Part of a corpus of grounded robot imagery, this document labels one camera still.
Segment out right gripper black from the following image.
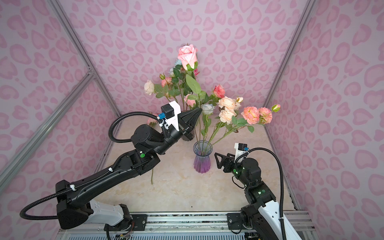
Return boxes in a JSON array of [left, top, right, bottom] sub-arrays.
[[214, 153, 251, 188]]

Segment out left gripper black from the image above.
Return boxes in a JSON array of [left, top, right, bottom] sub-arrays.
[[153, 106, 200, 158]]

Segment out purple glass vase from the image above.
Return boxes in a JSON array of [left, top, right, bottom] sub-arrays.
[[193, 140, 213, 174]]

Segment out red pink rose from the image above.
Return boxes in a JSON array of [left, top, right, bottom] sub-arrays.
[[208, 85, 226, 106]]

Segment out peach spray rose stem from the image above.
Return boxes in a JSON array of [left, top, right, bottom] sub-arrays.
[[208, 97, 244, 146]]

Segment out cream white rose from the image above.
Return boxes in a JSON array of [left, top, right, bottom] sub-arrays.
[[143, 79, 181, 112]]

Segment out red grey glass vase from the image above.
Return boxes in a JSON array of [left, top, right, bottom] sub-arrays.
[[182, 134, 195, 142]]

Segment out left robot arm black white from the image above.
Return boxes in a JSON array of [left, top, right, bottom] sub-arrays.
[[56, 104, 202, 230]]

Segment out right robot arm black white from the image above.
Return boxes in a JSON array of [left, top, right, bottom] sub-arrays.
[[215, 153, 301, 240]]

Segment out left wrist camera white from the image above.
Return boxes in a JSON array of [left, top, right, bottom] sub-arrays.
[[158, 101, 181, 131]]

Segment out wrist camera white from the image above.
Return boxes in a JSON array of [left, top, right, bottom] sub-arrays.
[[235, 143, 249, 164], [158, 101, 181, 131]]

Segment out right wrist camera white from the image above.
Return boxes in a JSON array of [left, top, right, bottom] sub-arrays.
[[235, 143, 249, 164]]

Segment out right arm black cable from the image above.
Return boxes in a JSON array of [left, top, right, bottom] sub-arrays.
[[236, 147, 287, 240]]

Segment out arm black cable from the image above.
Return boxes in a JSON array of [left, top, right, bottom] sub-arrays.
[[236, 147, 287, 240], [19, 111, 169, 221]]

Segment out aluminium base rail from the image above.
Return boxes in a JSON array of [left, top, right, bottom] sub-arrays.
[[56, 210, 313, 240]]

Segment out diagonal aluminium frame bar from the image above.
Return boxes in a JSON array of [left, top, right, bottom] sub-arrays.
[[1, 71, 94, 192]]

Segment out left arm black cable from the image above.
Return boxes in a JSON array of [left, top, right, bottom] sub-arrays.
[[19, 111, 169, 221]]

